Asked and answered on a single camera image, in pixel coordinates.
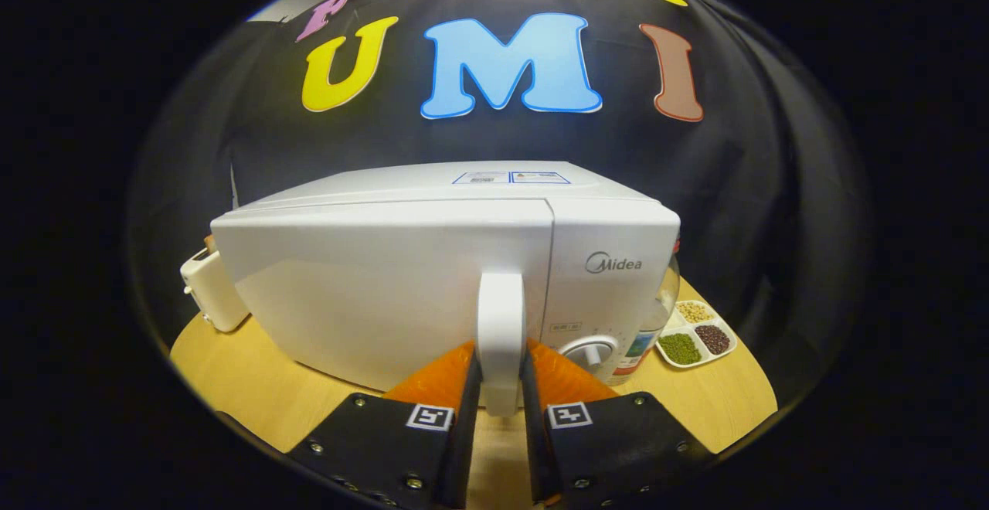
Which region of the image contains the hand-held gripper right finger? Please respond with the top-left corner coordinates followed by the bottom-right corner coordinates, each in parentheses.
top-left (519, 338), bottom-right (715, 510)

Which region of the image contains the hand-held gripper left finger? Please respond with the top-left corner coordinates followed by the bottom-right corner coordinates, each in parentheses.
top-left (286, 340), bottom-right (484, 510)

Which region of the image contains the white microwave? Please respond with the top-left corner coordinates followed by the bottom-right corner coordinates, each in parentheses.
top-left (210, 161), bottom-right (681, 418)

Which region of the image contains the clear plastic bottle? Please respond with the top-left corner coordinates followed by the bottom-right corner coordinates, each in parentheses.
top-left (610, 240), bottom-right (681, 386)

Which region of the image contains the white divided bean dish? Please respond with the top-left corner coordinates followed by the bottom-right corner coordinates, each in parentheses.
top-left (655, 300), bottom-right (737, 369)

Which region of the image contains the white toaster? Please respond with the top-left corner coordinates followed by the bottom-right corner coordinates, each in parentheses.
top-left (180, 236), bottom-right (250, 333)

